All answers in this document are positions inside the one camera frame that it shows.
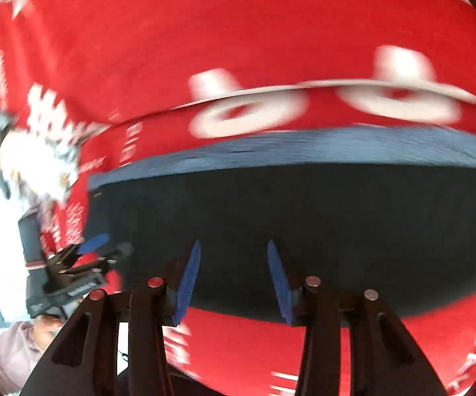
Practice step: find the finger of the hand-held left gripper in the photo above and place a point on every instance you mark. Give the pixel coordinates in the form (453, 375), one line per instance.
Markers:
(118, 251)
(95, 242)

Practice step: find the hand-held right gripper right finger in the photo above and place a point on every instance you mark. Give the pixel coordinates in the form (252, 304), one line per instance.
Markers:
(281, 284)

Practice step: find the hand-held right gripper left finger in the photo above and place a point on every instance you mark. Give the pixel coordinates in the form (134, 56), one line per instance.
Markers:
(188, 280)

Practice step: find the person's left forearm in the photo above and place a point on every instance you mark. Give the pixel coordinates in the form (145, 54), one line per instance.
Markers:
(7, 354)

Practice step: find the pile of crumpled clothes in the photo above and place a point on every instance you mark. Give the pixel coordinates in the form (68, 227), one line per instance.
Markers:
(36, 161)

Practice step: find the black pants with grey waistband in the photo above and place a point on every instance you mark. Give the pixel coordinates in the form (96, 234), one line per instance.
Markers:
(304, 214)

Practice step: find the red printed blanket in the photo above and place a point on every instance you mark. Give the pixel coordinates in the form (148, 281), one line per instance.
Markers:
(221, 49)

